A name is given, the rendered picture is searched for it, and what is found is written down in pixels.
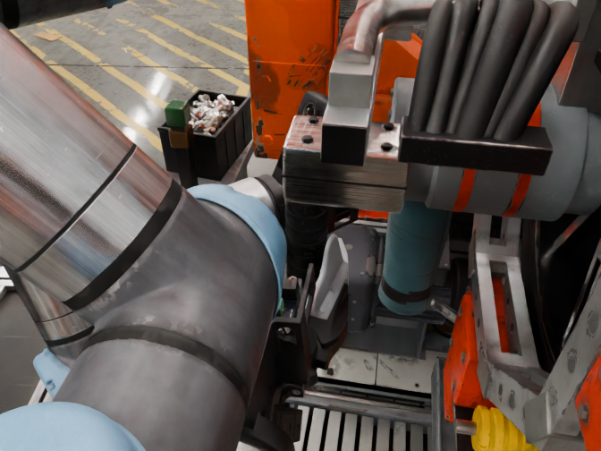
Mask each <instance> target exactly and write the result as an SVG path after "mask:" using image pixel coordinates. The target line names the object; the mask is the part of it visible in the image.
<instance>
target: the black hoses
mask: <svg viewBox="0 0 601 451"><path fill-rule="evenodd" d="M479 7H480V11H479V10H478V0H455V1H454V3H453V1H452V0H436V1H435V2H434V3H433V5H432V8H431V11H430V14H429V17H428V21H427V27H426V30H425V34H424V38H423V41H422V46H421V49H420V54H419V62H418V67H417V71H416V76H415V81H414V86H413V91H412V96H411V106H410V112H409V115H404V116H403V117H402V120H401V127H400V133H399V140H398V153H397V160H398V162H400V163H410V164H419V165H428V166H446V167H456V168H465V169H474V170H484V171H493V172H503V173H512V174H530V175H539V176H543V175H545V174H546V170H547V168H548V165H549V162H550V160H551V157H552V155H553V152H554V148H553V145H552V143H551V141H550V138H549V135H548V132H547V129H546V128H545V127H537V126H527V124H528V123H529V120H530V118H531V116H532V115H533V114H534V112H535V110H536V108H537V106H538V104H539V102H540V100H541V98H542V97H543V95H544V94H545V92H546V89H547V87H548V85H549V84H550V82H551V80H552V79H553V77H554V75H555V73H556V71H557V69H558V67H559V65H560V63H561V62H562V60H563V58H564V56H565V54H566V52H567V50H568V49H569V47H570V45H571V43H572V41H573V39H574V37H575V35H576V32H577V30H578V27H579V10H578V9H577V8H576V7H575V6H574V5H573V4H572V3H571V2H567V1H555V2H552V3H551V4H547V2H545V1H542V0H536V1H533V0H480V2H479ZM468 44H470V45H469V49H468V52H467V48H468ZM466 52H467V54H466ZM465 56H466V57H465ZM464 59H465V60H464Z"/></svg>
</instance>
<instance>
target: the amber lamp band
mask: <svg viewBox="0 0 601 451"><path fill-rule="evenodd" d="M168 134H169V140H170V144H171V147H172V148H178V149H188V148H189V147H190V145H191V144H192V142H193V141H194V133H193V127H192V124H191V123H190V125H189V126H188V127H187V129H186V130H185V131H184V132H183V131H173V130H171V128H170V130H169V131H168Z"/></svg>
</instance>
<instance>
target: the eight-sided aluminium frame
mask: <svg viewBox="0 0 601 451"><path fill-rule="evenodd" d="M491 219H492V215H484V214H476V213H474V220H473V229H472V238H471V242H470V245H469V274H468V278H471V289H472V301H473V310H474V320H475V330H476V340H477V350H478V367H477V375H478V381H479V384H480V389H481V392H482V395H483V397H484V398H485V399H489V400H490V401H491V402H492V403H493V404H494V405H495V406H496V407H497V408H498V409H499V410H500V411H501V412H502V413H503V414H504V415H505V416H506V417H507V418H508V419H509V420H510V421H511V422H512V423H513V424H514V426H515V427H516V428H517V429H518V430H519V431H520V432H521V433H522V434H523V435H524V436H525V438H526V443H528V444H532V445H534V446H535V447H536V448H537V449H538V450H539V451H586V448H585V444H584V440H583V436H582V432H581V428H580V422H579V418H578V414H577V410H576V406H575V403H574V402H575V396H576V395H577V393H578V392H579V390H580V388H581V386H582V384H583V383H584V381H585V379H586V377H587V376H588V374H589V373H590V371H591V369H592V368H593V366H594V364H595V363H596V361H597V359H598V357H599V355H600V354H601V276H600V278H599V279H598V281H597V284H596V286H595V287H594V289H593V291H592V293H591V295H590V296H589V298H588V301H587V303H586V305H585V307H584V309H583V311H582V313H581V314H580V317H579V319H578V321H577V322H576V324H575V326H574V328H573V330H572V332H571V334H570V336H569V338H568V340H567V342H566V344H565V346H564V348H563V350H562V352H561V354H560V356H559V357H558V359H557V361H556V363H555V365H554V367H553V369H552V371H551V373H550V374H549V373H548V372H546V371H544V370H542V369H541V367H540V365H539V362H538V357H537V352H536V347H535V342H534V337H533V333H532V328H531V324H530V319H529V310H528V305H527V301H526V296H525V292H524V287H523V282H522V277H521V264H520V235H521V218H517V217H503V219H502V228H501V238H500V239H499V238H491V237H490V229H491ZM492 278H496V279H502V288H503V299H504V316H505V323H506V329H507V335H508V341H509V347H510V353H503V352H501V346H500V339H499V332H498V326H497V318H496V312H495V299H494V292H493V286H492Z"/></svg>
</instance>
